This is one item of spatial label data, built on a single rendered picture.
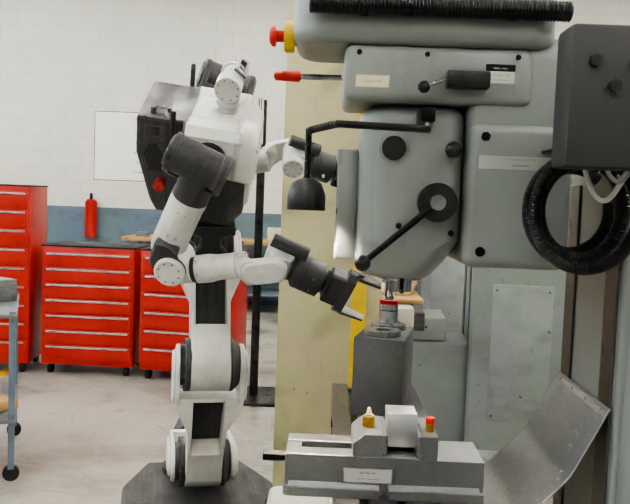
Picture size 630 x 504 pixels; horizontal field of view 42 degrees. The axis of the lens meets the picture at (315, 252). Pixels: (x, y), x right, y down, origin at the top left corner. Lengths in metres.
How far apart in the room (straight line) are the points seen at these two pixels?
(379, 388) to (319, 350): 1.43
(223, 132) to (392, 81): 0.64
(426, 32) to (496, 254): 0.41
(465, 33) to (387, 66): 0.15
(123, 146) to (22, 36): 1.91
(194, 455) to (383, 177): 1.13
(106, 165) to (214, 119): 8.94
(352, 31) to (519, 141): 0.35
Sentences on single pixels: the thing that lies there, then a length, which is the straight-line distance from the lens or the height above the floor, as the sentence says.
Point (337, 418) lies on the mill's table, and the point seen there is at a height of 0.94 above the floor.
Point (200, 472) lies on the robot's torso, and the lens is 2.39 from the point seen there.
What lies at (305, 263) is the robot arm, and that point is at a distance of 1.98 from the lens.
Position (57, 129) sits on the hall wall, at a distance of 11.17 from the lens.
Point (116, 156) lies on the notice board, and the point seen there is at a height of 1.87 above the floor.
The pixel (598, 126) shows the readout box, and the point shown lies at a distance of 1.27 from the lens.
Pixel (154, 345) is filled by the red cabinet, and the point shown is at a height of 0.27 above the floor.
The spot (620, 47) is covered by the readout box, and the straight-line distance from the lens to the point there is 1.30.
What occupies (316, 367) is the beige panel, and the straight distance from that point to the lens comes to 3.37.
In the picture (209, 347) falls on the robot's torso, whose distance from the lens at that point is 2.16.
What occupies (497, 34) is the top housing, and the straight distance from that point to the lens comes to 1.50.
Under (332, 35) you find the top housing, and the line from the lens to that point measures 1.48.
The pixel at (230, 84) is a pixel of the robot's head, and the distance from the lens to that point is 2.00.
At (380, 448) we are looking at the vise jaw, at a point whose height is 1.03.
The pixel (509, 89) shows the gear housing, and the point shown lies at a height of 1.66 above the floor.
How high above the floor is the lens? 1.46
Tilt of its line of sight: 4 degrees down
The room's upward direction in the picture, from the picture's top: 2 degrees clockwise
